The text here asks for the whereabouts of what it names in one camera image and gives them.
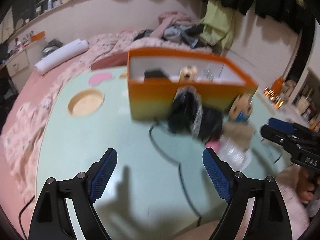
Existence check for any brown fur scrunchie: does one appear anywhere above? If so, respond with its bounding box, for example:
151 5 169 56
222 121 255 152

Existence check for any capybara plush keychain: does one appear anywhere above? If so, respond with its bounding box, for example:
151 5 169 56
228 94 253 122

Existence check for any clear plastic bag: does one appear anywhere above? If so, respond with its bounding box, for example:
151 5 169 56
217 136 252 172

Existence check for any white-haired chibi figurine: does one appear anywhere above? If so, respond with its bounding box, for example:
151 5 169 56
179 66 198 82

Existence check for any brown answer card box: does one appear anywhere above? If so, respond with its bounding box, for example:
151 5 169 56
144 69 170 82

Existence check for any person's right hand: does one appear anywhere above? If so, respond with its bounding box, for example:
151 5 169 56
296 167 315 204

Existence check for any orange water bottle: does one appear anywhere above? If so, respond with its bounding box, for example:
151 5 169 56
271 76 284 96

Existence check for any pink floral quilt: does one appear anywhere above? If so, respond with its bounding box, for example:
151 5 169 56
0 28 213 205

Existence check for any green hanging cloth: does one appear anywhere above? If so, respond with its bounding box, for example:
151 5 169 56
199 0 239 54

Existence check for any orange gradient storage box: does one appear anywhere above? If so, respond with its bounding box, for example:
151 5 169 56
127 48 258 121

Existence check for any pile of clothes on bed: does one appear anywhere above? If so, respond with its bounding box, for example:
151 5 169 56
134 11 206 49

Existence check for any white drawer desk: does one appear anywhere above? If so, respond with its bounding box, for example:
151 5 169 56
6 38 47 93

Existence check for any small orange box on desk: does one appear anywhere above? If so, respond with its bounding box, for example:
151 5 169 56
30 31 45 43

